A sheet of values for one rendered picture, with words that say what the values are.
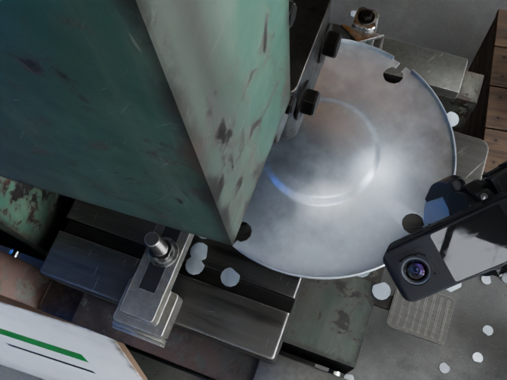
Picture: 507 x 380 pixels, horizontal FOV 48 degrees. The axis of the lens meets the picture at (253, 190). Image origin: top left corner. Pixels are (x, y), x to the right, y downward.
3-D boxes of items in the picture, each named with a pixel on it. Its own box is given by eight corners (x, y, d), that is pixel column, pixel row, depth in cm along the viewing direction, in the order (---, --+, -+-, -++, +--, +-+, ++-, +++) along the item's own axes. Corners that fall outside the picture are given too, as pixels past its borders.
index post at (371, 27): (371, 53, 75) (382, 6, 66) (365, 72, 74) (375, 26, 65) (351, 48, 76) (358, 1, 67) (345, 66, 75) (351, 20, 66)
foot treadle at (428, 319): (449, 303, 121) (456, 298, 116) (437, 348, 118) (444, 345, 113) (197, 217, 132) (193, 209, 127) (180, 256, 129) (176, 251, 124)
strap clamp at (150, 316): (219, 213, 69) (206, 182, 59) (164, 347, 63) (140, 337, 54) (173, 198, 70) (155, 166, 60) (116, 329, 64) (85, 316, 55)
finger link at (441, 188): (456, 222, 54) (504, 221, 45) (440, 230, 53) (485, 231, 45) (433, 178, 54) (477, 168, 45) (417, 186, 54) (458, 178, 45)
